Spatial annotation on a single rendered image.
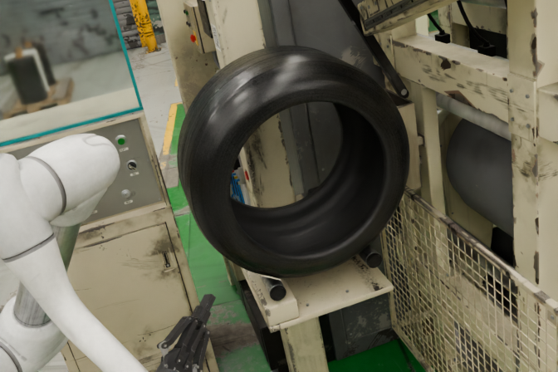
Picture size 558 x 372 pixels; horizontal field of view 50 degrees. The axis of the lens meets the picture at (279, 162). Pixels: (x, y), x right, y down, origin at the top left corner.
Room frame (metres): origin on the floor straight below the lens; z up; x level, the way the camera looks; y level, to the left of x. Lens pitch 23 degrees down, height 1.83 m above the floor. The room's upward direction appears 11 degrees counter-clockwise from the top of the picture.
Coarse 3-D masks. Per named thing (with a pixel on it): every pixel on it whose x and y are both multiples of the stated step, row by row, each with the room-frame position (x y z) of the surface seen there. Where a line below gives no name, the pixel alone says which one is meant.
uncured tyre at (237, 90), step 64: (256, 64) 1.43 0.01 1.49; (320, 64) 1.38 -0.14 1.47; (192, 128) 1.39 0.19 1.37; (256, 128) 1.30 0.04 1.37; (384, 128) 1.37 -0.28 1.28; (192, 192) 1.30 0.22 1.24; (320, 192) 1.63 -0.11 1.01; (384, 192) 1.36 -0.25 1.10; (256, 256) 1.29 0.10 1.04; (320, 256) 1.32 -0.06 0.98
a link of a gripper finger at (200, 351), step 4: (208, 332) 1.13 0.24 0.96; (204, 336) 1.12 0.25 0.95; (208, 336) 1.13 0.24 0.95; (200, 340) 1.12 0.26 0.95; (204, 340) 1.11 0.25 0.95; (200, 344) 1.11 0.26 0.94; (204, 344) 1.11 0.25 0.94; (196, 348) 1.11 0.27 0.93; (200, 348) 1.11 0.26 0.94; (204, 348) 1.10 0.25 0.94; (196, 352) 1.11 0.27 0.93; (200, 352) 1.10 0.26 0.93; (204, 352) 1.10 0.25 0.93; (196, 356) 1.10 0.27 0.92; (200, 356) 1.09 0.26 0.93; (196, 360) 1.09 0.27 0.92; (200, 360) 1.08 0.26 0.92; (200, 364) 1.08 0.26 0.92; (200, 368) 1.07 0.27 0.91
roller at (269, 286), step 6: (264, 282) 1.36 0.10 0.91; (270, 282) 1.33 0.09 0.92; (276, 282) 1.33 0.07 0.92; (270, 288) 1.32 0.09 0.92; (276, 288) 1.31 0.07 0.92; (282, 288) 1.31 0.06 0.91; (270, 294) 1.30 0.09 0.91; (276, 294) 1.30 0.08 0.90; (282, 294) 1.31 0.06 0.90; (276, 300) 1.30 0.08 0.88
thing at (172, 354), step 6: (174, 348) 1.08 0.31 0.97; (180, 348) 1.08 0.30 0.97; (168, 354) 1.05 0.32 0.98; (174, 354) 1.06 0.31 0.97; (186, 354) 1.07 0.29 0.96; (162, 360) 1.05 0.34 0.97; (168, 360) 1.04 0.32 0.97; (174, 360) 1.05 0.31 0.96; (162, 366) 1.03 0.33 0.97; (168, 366) 1.03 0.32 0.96; (174, 366) 1.04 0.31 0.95; (180, 366) 1.05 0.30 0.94; (192, 366) 1.07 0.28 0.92
